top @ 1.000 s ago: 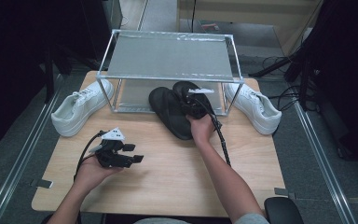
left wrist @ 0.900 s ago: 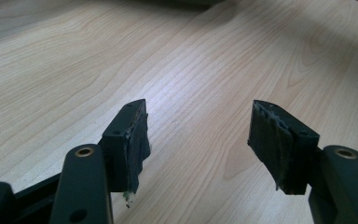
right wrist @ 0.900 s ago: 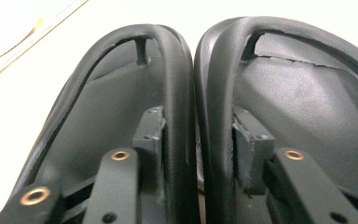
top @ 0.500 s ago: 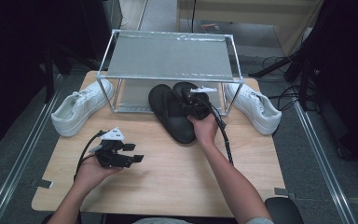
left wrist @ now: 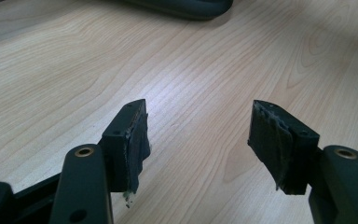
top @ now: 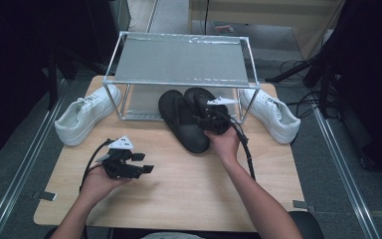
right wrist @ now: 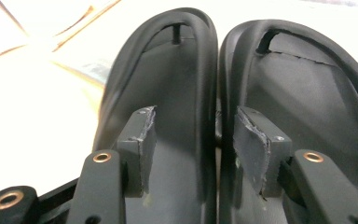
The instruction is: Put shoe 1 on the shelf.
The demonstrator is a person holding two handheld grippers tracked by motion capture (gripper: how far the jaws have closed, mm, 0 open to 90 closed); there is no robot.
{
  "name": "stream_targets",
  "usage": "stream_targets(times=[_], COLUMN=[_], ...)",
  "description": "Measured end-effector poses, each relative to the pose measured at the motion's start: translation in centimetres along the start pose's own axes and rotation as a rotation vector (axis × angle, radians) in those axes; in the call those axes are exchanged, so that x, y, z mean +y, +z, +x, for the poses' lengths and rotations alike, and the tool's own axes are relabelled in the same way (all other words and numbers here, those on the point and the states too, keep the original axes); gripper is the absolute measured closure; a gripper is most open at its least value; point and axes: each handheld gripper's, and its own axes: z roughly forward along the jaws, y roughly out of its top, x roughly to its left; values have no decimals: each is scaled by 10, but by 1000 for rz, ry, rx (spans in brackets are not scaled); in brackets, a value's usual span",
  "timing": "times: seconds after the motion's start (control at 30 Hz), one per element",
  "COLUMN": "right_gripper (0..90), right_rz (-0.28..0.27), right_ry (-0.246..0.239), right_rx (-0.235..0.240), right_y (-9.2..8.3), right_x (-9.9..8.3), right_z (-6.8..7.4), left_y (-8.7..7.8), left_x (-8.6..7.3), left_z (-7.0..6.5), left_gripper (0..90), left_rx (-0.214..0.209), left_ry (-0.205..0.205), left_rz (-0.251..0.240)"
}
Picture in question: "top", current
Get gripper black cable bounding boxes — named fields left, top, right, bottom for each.
left=79, top=138, right=116, bottom=194
left=218, top=110, right=257, bottom=182

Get light wooden cabinet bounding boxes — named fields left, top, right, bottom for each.
left=188, top=0, right=346, bottom=61

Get grey tape strip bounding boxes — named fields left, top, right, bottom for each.
left=32, top=190, right=58, bottom=202
left=291, top=199, right=317, bottom=214

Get person's left hand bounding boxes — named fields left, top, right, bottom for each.
left=79, top=164, right=132, bottom=209

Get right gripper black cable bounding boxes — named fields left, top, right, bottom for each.
left=218, top=110, right=257, bottom=182

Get dark curtain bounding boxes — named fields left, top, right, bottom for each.
left=0, top=0, right=119, bottom=164
left=322, top=0, right=382, bottom=182

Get black flip-flop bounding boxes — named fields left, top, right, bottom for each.
left=157, top=89, right=211, bottom=154
left=183, top=87, right=234, bottom=134

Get person's grey clothing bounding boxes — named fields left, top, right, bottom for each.
left=141, top=231, right=197, bottom=239

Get white sneaker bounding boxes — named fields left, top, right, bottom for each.
left=54, top=84, right=123, bottom=147
left=238, top=88, right=301, bottom=144

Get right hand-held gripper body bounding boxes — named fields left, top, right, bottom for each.
left=197, top=96, right=238, bottom=135

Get black tripod stand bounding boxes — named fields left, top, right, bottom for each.
left=264, top=54, right=333, bottom=88

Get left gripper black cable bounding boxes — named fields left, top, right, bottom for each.
left=79, top=138, right=116, bottom=194

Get black floor cables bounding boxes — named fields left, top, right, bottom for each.
left=279, top=59, right=341, bottom=120

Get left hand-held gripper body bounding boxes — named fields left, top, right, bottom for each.
left=100, top=134, right=144, bottom=180

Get metal two-shelf shoe rack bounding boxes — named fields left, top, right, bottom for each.
left=101, top=31, right=262, bottom=124

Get person's right hand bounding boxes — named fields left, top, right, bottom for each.
left=203, top=125, right=242, bottom=167

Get metal floor rail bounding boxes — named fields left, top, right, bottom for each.
left=312, top=109, right=382, bottom=239
left=0, top=79, right=68, bottom=239

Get small red and black item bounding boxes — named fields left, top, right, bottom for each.
left=214, top=23, right=236, bottom=35

